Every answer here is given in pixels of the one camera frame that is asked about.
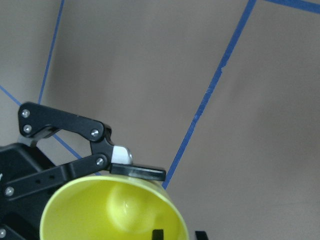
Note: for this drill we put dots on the yellow plastic cup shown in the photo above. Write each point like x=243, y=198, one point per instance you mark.
x=111, y=207

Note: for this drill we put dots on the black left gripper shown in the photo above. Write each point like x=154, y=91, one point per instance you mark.
x=28, y=178

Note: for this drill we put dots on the brown paper table cover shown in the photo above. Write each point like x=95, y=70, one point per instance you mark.
x=223, y=94

